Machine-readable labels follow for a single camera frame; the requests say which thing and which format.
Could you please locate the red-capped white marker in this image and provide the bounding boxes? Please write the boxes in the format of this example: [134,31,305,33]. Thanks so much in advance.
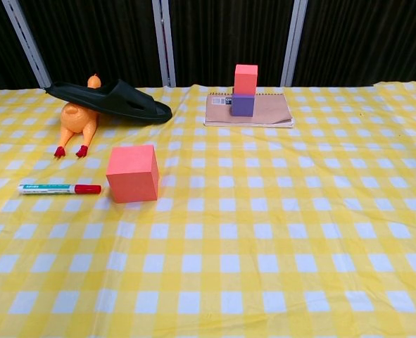
[17,182,102,196]

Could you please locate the black curtain backdrop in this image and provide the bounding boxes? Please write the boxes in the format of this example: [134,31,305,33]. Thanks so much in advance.
[0,0,416,96]

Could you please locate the yellow checkered tablecloth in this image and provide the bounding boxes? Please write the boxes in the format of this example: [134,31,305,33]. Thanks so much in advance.
[0,81,416,338]

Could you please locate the black rubber slipper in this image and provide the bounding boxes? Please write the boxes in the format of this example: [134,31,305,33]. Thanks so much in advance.
[44,79,173,125]

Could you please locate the white metal frame post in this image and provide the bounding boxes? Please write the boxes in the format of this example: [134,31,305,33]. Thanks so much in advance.
[1,0,52,89]
[280,0,309,87]
[151,0,177,88]

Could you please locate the brown spiral notebook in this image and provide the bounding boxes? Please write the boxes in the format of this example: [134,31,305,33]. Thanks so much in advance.
[203,92,295,129]

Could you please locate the orange rubber chicken toy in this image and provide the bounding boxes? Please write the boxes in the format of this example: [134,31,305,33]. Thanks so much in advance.
[53,73,102,158]

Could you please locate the purple foam cube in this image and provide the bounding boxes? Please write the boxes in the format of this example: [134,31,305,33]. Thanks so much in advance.
[231,93,256,118]

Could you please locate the small red block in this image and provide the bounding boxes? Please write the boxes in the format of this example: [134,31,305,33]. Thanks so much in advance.
[233,64,258,96]

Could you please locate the large pink foam cube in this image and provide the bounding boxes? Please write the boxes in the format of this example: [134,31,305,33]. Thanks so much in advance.
[106,144,159,204]

